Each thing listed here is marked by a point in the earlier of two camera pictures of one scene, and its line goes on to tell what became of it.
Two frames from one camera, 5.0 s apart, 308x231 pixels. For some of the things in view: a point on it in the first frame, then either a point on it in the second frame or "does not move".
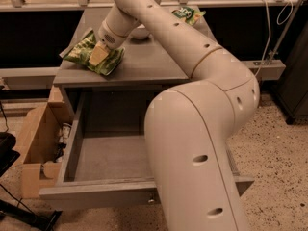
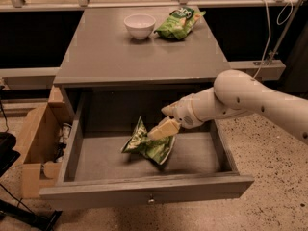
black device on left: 8,155 does not move
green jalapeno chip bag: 82,51 -> 156,149
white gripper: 106,36 -> 183,112
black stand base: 43,221 does not move
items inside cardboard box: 63,137 does not move
